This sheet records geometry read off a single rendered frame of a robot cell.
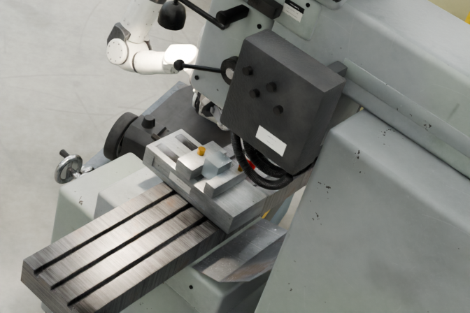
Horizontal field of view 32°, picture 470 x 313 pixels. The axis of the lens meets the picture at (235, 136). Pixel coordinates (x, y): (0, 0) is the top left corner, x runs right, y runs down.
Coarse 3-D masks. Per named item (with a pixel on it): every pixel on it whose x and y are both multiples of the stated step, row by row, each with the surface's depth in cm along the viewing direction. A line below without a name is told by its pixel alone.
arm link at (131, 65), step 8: (136, 48) 245; (144, 48) 248; (136, 56) 242; (144, 56) 240; (152, 56) 239; (160, 56) 238; (128, 64) 243; (136, 64) 242; (144, 64) 240; (152, 64) 239; (160, 64) 237; (136, 72) 245; (144, 72) 242; (152, 72) 241; (160, 72) 239
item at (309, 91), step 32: (256, 64) 156; (288, 64) 152; (320, 64) 155; (256, 96) 157; (288, 96) 154; (320, 96) 149; (256, 128) 162; (288, 128) 156; (320, 128) 157; (288, 160) 159
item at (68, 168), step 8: (64, 152) 274; (64, 160) 271; (72, 160) 273; (80, 160) 277; (56, 168) 271; (64, 168) 274; (72, 168) 275; (80, 168) 280; (56, 176) 272; (64, 176) 276; (72, 176) 274; (80, 176) 270
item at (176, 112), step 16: (176, 96) 334; (192, 96) 336; (160, 112) 323; (176, 112) 325; (192, 112) 328; (128, 128) 306; (144, 128) 306; (160, 128) 309; (176, 128) 318; (192, 128) 320; (208, 128) 323; (128, 144) 307; (144, 144) 304; (224, 144) 317
